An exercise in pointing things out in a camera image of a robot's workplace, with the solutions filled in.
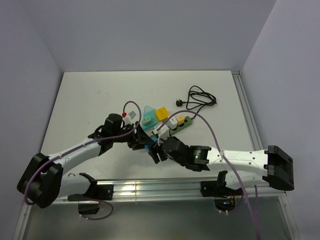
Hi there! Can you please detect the green power strip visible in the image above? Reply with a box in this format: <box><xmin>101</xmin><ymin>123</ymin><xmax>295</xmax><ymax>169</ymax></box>
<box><xmin>165</xmin><ymin>115</ymin><xmax>193</xmax><ymax>135</ymax></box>

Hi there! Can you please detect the blue plug adapter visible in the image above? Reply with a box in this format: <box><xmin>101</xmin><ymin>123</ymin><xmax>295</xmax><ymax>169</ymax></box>
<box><xmin>144</xmin><ymin>137</ymin><xmax>158</xmax><ymax>153</ymax></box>

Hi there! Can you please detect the small orange plug adapter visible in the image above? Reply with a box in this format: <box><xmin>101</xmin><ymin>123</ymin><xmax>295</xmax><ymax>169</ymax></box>
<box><xmin>176</xmin><ymin>115</ymin><xmax>186</xmax><ymax>126</ymax></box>

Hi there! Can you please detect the white charger plug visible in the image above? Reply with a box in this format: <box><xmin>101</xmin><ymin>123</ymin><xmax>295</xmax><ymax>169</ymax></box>
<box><xmin>166</xmin><ymin>117</ymin><xmax>178</xmax><ymax>130</ymax></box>

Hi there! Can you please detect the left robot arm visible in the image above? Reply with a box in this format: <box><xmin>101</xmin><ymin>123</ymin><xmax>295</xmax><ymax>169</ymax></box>
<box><xmin>17</xmin><ymin>113</ymin><xmax>155</xmax><ymax>209</ymax></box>

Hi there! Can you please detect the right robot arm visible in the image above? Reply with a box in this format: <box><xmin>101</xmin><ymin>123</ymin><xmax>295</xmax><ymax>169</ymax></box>
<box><xmin>147</xmin><ymin>136</ymin><xmax>295</xmax><ymax>195</ymax></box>

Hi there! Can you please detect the teal triangular power strip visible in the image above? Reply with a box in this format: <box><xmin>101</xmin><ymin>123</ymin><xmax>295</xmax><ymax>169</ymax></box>
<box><xmin>141</xmin><ymin>105</ymin><xmax>158</xmax><ymax>131</ymax></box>

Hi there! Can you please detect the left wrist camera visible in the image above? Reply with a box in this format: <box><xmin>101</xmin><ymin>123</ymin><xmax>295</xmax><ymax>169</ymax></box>
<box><xmin>122</xmin><ymin>111</ymin><xmax>137</xmax><ymax>126</ymax></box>

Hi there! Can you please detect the light green plug adapter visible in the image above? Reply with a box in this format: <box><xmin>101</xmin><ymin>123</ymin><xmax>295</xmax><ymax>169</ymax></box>
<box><xmin>142</xmin><ymin>116</ymin><xmax>153</xmax><ymax>126</ymax></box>

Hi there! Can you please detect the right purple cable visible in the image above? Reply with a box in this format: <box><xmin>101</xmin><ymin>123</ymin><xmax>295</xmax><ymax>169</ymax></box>
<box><xmin>156</xmin><ymin>109</ymin><xmax>262</xmax><ymax>240</ymax></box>

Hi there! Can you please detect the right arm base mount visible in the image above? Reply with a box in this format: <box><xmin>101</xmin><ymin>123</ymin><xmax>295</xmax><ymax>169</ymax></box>
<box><xmin>200</xmin><ymin>170</ymin><xmax>244</xmax><ymax>215</ymax></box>

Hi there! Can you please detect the black power cord with plug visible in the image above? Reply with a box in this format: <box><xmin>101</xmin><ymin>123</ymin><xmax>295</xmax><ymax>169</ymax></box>
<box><xmin>174</xmin><ymin>85</ymin><xmax>218</xmax><ymax>120</ymax></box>

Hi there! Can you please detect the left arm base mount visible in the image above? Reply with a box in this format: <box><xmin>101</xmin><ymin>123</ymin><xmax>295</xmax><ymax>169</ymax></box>
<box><xmin>67</xmin><ymin>184</ymin><xmax>114</xmax><ymax>221</ymax></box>

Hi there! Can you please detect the yellow cube socket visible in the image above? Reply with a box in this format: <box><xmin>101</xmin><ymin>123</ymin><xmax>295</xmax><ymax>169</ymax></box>
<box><xmin>155</xmin><ymin>107</ymin><xmax>169</xmax><ymax>122</ymax></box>

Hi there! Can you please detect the aluminium rail frame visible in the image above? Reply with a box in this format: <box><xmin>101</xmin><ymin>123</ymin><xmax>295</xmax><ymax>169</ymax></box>
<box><xmin>21</xmin><ymin>70</ymin><xmax>299</xmax><ymax>240</ymax></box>

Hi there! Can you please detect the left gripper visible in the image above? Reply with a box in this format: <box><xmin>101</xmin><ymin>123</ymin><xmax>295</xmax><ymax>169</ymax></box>
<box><xmin>112</xmin><ymin>121</ymin><xmax>154</xmax><ymax>151</ymax></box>

